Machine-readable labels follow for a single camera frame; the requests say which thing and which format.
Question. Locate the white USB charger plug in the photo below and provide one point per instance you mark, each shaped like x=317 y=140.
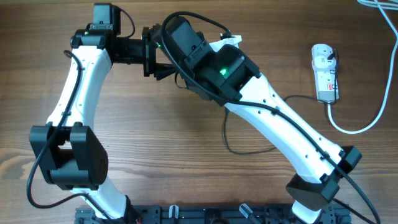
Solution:
x=321 y=63

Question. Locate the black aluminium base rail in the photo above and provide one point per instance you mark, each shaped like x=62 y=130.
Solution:
x=271 y=213

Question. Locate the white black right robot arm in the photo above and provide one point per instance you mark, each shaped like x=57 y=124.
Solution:
x=229 y=77

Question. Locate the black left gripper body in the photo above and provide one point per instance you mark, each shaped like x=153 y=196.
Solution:
x=142 y=51

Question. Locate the white power strip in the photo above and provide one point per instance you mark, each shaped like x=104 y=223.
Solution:
x=325 y=82

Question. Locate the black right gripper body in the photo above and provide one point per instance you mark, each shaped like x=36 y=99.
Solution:
x=201 y=35

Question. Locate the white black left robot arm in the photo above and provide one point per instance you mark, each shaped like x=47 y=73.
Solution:
x=67 y=152

